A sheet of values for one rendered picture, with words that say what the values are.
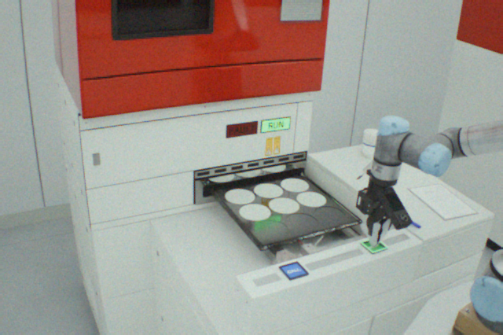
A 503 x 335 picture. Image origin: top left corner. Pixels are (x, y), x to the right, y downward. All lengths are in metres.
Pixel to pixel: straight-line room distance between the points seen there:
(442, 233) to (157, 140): 0.92
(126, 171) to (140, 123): 0.16
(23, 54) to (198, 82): 1.62
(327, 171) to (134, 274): 0.78
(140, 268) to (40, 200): 1.58
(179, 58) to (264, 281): 0.67
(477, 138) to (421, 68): 3.17
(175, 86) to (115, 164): 0.31
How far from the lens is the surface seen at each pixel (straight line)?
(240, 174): 1.72
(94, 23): 1.36
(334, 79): 3.76
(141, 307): 1.91
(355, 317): 1.45
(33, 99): 3.00
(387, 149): 1.21
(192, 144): 1.61
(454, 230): 1.55
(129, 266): 1.77
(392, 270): 1.42
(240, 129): 1.66
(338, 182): 1.72
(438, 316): 1.43
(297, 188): 1.74
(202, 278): 1.42
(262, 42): 1.55
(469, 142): 1.24
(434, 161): 1.15
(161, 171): 1.61
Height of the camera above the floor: 1.72
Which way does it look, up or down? 27 degrees down
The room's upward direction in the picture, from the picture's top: 3 degrees clockwise
